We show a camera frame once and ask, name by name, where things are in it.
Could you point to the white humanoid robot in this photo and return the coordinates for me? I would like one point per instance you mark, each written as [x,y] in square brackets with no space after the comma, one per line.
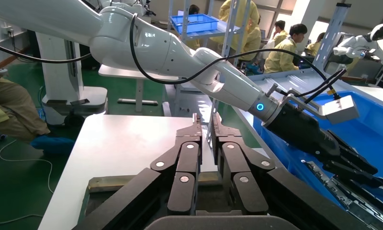
[356,44]

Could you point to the black container tray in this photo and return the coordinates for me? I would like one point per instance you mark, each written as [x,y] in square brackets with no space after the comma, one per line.
[99,200]

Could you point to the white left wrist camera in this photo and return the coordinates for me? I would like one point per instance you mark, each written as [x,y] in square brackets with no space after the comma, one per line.
[340,109]

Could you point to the seated operator in khaki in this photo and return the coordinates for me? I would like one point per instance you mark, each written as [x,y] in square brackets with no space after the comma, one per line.
[17,108]

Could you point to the small blue plastic bin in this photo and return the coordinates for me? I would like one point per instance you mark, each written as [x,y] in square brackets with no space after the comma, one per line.
[198,23]

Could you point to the large blue plastic bin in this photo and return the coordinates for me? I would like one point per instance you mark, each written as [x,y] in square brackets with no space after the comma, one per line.
[375,136]

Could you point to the long silver slotted part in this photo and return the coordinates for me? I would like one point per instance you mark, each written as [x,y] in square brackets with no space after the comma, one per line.
[362,196]

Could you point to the long silver rail part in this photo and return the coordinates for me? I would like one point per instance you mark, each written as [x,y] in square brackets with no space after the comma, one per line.
[324,184]

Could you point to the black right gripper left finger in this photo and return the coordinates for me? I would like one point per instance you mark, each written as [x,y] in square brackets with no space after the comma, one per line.
[188,165]

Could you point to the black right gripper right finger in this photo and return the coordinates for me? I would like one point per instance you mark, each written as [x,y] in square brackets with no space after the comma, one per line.
[236,165]

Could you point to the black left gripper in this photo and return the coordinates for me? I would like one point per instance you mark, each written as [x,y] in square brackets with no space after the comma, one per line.
[299,130]

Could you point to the person in yellow coat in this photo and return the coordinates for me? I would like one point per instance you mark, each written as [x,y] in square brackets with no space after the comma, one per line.
[279,27]
[315,47]

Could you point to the grey background shelf rack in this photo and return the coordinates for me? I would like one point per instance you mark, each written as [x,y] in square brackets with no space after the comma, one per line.
[207,33]

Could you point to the white desk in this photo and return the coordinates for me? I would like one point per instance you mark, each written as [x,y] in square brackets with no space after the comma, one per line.
[131,73]

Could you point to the standing person yellow coat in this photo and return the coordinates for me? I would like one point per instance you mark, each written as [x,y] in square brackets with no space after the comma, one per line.
[248,12]

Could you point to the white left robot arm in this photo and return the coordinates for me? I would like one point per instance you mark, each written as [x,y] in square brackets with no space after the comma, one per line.
[147,47]

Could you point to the black-haired person yellow coat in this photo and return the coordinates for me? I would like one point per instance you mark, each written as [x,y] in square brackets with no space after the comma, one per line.
[280,55]

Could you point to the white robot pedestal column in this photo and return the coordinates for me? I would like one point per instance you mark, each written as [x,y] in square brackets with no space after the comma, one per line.
[58,79]

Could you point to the bent person yellow coat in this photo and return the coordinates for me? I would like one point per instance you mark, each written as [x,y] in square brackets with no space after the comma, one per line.
[253,44]

